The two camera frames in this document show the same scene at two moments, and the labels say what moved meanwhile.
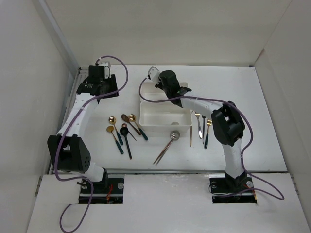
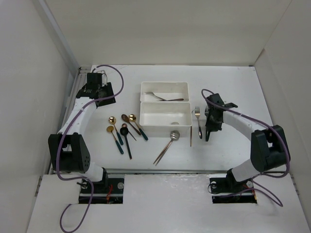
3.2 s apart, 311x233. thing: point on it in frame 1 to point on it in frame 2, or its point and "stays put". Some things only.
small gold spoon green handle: (110, 128) stays put
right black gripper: (159, 84) to (209, 125)
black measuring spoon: (124, 131) stays put
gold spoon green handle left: (112, 120) stays put
